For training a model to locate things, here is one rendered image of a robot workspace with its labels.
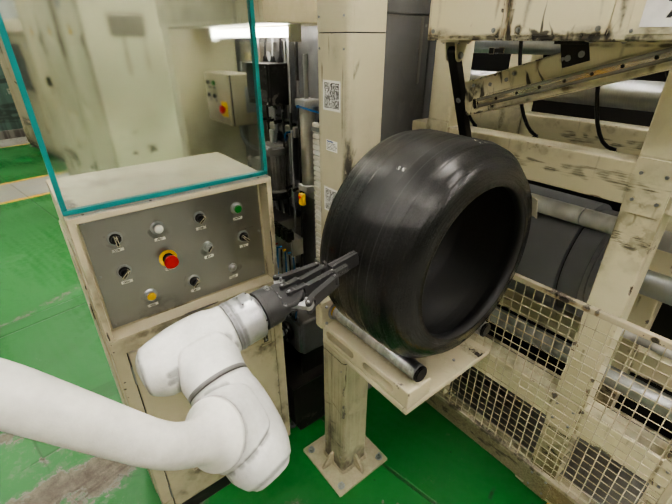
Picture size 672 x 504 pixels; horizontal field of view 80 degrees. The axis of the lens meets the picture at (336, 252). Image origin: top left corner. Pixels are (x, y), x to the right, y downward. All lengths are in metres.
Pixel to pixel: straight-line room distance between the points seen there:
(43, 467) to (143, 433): 1.82
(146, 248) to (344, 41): 0.76
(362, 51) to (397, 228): 0.49
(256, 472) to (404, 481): 1.37
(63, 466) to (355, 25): 2.07
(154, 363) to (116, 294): 0.62
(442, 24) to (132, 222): 0.96
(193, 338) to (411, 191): 0.48
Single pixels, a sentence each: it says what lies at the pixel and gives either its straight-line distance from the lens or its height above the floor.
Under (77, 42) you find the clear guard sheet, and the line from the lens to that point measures 1.10.
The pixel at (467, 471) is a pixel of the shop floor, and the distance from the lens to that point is 2.04.
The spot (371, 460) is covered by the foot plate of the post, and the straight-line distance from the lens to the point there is 1.98.
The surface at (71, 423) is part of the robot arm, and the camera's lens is 0.51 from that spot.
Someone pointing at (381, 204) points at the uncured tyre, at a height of 1.34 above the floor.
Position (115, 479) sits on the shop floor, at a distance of 2.16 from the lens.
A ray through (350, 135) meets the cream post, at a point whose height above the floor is 1.42.
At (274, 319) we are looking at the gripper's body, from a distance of 0.73.
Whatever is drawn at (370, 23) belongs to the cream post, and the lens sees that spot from 1.11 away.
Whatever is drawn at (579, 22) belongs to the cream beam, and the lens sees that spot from 1.03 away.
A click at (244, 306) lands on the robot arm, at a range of 0.71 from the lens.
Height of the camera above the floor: 1.64
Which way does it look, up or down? 28 degrees down
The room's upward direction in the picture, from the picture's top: straight up
